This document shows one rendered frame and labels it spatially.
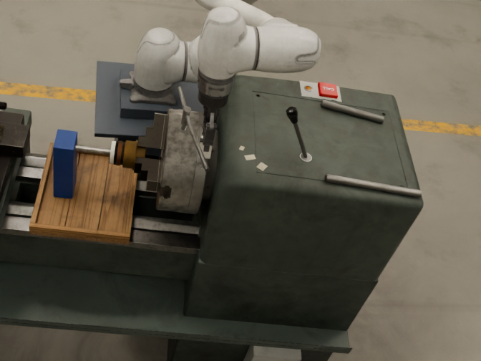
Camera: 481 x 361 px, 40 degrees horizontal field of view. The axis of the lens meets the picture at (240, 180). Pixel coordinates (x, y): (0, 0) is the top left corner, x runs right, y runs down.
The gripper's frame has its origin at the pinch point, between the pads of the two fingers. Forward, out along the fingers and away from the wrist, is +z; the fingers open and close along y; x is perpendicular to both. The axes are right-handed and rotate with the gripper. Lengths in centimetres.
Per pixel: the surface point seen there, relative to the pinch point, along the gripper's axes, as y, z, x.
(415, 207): 7, 11, 61
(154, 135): -19.9, 15.1, -13.4
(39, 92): -166, 122, -77
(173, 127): -14.5, 6.6, -8.3
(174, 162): -5.5, 11.6, -7.6
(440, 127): -179, 135, 168
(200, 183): -2.4, 16.5, 0.4
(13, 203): -12, 41, -56
